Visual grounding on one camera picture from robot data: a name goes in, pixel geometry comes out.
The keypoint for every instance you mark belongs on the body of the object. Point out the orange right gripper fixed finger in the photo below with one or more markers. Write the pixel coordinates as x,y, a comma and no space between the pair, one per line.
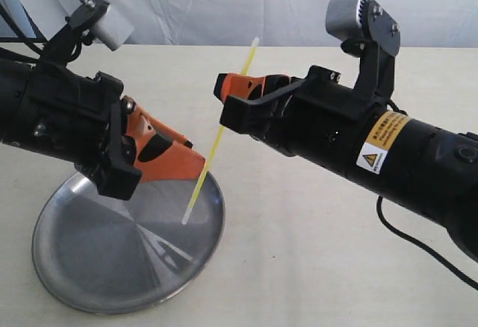
247,87

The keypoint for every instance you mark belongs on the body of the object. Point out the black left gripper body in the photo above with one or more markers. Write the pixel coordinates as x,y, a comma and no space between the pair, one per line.
65,116

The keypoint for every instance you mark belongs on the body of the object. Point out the orange left gripper fixed finger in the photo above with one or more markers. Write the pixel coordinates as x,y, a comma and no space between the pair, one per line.
161,153

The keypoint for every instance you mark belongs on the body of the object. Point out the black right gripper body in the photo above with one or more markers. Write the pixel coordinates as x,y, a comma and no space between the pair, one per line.
320,120

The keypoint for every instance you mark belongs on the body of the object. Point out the black left gripper moving finger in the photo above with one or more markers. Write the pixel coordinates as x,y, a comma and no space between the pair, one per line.
117,178

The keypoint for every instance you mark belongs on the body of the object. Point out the black right gripper moving finger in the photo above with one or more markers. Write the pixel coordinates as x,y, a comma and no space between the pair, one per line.
246,116

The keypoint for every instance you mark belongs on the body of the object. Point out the thin yellow stick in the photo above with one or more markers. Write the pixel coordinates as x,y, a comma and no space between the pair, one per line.
212,153

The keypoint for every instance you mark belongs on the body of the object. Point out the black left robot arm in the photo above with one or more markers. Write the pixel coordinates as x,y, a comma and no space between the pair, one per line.
12,86

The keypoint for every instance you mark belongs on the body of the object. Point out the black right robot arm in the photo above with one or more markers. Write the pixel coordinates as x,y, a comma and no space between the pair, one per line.
421,167

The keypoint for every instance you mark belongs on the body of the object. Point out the round stainless steel plate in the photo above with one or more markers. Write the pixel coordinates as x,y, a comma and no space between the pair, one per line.
108,256

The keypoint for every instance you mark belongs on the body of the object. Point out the white backdrop cloth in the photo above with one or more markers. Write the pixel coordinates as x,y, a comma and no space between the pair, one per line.
435,23

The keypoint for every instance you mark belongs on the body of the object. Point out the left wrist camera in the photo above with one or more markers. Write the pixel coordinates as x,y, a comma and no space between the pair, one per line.
98,20

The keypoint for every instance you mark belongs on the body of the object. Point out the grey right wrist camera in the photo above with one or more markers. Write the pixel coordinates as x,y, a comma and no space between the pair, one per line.
364,20

